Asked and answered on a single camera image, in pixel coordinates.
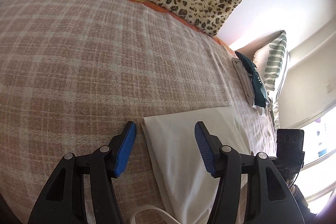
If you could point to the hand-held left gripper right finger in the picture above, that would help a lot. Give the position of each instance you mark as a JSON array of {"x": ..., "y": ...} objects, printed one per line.
[{"x": 204, "y": 150}]

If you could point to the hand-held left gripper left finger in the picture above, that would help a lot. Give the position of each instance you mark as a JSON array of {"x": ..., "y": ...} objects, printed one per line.
[{"x": 125, "y": 150}]

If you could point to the white camisole top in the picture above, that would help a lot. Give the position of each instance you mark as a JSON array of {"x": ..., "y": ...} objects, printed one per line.
[{"x": 181, "y": 150}]

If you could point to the window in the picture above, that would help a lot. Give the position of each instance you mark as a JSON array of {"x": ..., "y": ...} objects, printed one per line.
[{"x": 319, "y": 155}]

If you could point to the dark green printed folded garment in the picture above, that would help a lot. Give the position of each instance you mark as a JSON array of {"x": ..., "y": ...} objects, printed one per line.
[{"x": 258, "y": 82}]

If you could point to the white folded garment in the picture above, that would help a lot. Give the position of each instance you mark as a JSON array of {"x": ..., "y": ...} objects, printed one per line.
[{"x": 244, "y": 79}]

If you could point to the green patterned white pillow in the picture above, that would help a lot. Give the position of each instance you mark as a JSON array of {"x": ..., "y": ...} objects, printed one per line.
[{"x": 273, "y": 64}]

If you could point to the pink checked blanket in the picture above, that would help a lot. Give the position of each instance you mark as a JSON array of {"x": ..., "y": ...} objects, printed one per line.
[{"x": 92, "y": 69}]

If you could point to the white wall switch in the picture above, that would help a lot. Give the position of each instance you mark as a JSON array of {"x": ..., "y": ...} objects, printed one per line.
[{"x": 328, "y": 88}]

